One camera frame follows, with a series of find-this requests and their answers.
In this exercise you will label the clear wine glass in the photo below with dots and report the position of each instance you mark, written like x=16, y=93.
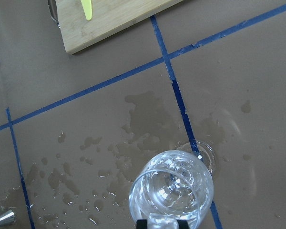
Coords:
x=174, y=185

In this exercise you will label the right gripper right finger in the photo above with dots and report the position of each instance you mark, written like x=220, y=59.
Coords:
x=182, y=224

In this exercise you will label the yellow plastic knife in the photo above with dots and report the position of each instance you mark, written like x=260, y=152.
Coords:
x=87, y=9

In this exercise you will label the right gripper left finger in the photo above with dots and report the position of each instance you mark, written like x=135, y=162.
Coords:
x=141, y=224

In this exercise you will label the bamboo cutting board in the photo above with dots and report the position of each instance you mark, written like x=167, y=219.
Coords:
x=109, y=17

